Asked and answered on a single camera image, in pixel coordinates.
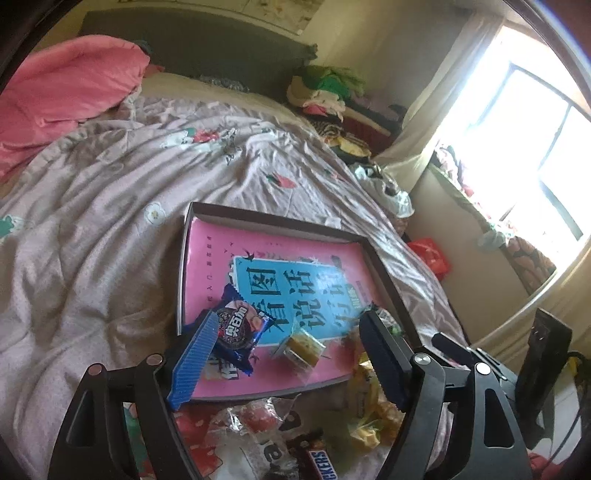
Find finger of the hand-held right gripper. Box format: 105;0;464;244
431;331;514;376

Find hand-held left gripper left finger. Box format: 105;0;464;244
46;309;220;480

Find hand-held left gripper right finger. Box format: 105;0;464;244
358;309;532;480

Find green printed cake packet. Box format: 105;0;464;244
348;353;408;418

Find blue cookie packet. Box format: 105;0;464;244
210;282;273;377

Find small clear cake packet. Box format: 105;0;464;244
272;325;326;374

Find clear red candy packet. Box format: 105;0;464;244
207;398;297;462

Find dark shallow cardboard box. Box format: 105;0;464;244
177;200;423;402

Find yellow snack packet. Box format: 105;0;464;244
346;411;399;452

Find red plastic bag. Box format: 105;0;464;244
409;237;452;281

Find grey hanging sock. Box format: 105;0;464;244
477;228;509;251

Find brown chocolate bar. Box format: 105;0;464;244
286;431;343;480

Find pink book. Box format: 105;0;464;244
182;219;393;400

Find strawberry printed quilt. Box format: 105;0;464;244
0;95;467;480

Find white plastic bag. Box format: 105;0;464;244
353;161;415;219

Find clothes on windowsill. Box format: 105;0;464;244
434;145;485;199

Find cream curtain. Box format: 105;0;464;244
374;14;505;195

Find pile of folded clothes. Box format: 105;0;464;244
286;65;408;160

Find pink blanket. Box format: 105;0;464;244
0;37;151;181

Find grey headboard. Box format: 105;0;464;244
78;9;319;100

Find blossom wall painting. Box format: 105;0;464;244
249;0;320;34

